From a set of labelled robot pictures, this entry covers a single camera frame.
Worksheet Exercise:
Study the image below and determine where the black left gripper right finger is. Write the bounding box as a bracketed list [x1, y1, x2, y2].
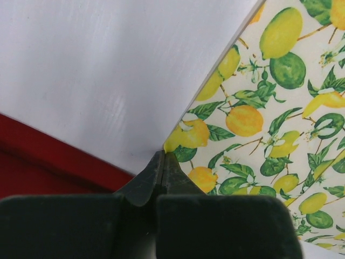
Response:
[161, 153, 208, 258]

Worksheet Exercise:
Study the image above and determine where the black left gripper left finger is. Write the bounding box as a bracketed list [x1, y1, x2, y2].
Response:
[114, 151, 165, 258]

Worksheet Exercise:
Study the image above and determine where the lemon print skirt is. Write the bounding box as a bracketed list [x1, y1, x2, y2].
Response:
[163, 1, 344, 254]

